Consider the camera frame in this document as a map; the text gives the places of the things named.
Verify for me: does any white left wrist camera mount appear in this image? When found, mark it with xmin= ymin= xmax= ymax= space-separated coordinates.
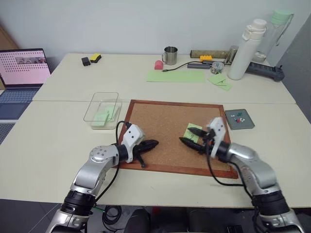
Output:
xmin=121 ymin=124 xmax=146 ymax=164

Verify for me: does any steel cylinder cup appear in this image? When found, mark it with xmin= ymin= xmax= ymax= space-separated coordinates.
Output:
xmin=224 ymin=45 xmax=240 ymax=66

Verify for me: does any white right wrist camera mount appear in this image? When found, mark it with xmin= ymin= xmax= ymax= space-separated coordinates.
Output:
xmin=206 ymin=117 xmax=228 ymax=159

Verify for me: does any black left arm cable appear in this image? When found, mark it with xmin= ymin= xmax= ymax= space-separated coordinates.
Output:
xmin=93 ymin=120 xmax=132 ymax=207

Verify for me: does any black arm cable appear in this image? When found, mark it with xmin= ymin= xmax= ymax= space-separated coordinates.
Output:
xmin=93 ymin=120 xmax=132 ymax=207
xmin=205 ymin=145 xmax=246 ymax=187

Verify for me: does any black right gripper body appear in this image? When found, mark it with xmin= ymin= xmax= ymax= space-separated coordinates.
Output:
xmin=200 ymin=130 xmax=216 ymax=156

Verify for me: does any stainless steel mug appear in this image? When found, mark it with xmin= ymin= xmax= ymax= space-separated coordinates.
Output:
xmin=161 ymin=46 xmax=178 ymax=66

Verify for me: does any clear plastic box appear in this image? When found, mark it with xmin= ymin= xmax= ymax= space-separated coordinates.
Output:
xmin=83 ymin=92 xmax=122 ymax=130

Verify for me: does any clear jar of pushpins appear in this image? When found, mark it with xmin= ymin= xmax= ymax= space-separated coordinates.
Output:
xmin=210 ymin=61 xmax=225 ymax=75

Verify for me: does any clear bottle green lid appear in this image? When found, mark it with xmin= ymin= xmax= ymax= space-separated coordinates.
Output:
xmin=252 ymin=9 xmax=295 ymax=67

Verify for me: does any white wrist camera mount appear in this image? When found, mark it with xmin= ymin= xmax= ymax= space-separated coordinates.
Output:
xmin=206 ymin=117 xmax=228 ymax=159
xmin=121 ymin=124 xmax=146 ymax=164

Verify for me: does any yellow black eraser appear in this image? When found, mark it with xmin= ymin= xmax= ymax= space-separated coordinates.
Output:
xmin=89 ymin=53 xmax=103 ymax=64

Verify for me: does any white water bottle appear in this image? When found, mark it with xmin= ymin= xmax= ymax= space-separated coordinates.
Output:
xmin=227 ymin=18 xmax=268 ymax=81

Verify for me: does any black usb cable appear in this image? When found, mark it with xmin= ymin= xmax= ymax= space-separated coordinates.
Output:
xmin=162 ymin=62 xmax=195 ymax=73

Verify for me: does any long olive bar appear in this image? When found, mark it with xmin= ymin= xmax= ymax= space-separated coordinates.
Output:
xmin=190 ymin=50 xmax=230 ymax=59

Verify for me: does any green square note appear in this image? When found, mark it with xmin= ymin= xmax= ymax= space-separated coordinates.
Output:
xmin=207 ymin=73 xmax=227 ymax=86
xmin=218 ymin=81 xmax=233 ymax=92

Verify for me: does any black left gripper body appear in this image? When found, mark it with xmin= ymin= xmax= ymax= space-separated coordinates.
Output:
xmin=132 ymin=142 xmax=147 ymax=160

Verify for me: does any green note stack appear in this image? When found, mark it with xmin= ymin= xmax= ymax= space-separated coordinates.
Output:
xmin=93 ymin=105 xmax=116 ymax=121

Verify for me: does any black coiled cable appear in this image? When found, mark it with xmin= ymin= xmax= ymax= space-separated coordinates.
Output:
xmin=102 ymin=205 xmax=122 ymax=229

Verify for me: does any grey usb hub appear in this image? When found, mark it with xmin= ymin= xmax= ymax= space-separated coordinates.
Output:
xmin=187 ymin=61 xmax=212 ymax=71

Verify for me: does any open laptop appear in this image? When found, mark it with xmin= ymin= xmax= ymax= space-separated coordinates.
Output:
xmin=0 ymin=48 xmax=52 ymax=121

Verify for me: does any black power strip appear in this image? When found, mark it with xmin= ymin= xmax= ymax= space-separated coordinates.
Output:
xmin=245 ymin=62 xmax=285 ymax=82

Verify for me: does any grey square tray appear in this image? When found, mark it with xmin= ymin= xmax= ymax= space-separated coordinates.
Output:
xmin=225 ymin=109 xmax=256 ymax=131

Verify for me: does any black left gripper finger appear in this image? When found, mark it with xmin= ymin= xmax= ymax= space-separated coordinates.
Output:
xmin=143 ymin=139 xmax=159 ymax=151
xmin=136 ymin=152 xmax=148 ymax=169

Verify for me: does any long green paper sheet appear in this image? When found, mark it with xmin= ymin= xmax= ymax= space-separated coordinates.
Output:
xmin=146 ymin=69 xmax=207 ymax=83

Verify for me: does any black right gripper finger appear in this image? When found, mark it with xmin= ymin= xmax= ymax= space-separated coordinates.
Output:
xmin=178 ymin=137 xmax=204 ymax=154
xmin=188 ymin=127 xmax=210 ymax=138

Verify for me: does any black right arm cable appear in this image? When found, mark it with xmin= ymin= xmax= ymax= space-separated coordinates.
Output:
xmin=205 ymin=145 xmax=246 ymax=187

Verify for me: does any green sticky note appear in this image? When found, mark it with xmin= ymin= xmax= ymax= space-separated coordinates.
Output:
xmin=183 ymin=123 xmax=203 ymax=143

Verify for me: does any dark rounded shape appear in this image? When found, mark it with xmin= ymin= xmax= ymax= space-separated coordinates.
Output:
xmin=186 ymin=208 xmax=228 ymax=233
xmin=126 ymin=207 xmax=156 ymax=233

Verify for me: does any wood-framed cork board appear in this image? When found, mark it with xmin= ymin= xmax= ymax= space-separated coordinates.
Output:
xmin=118 ymin=99 xmax=239 ymax=180

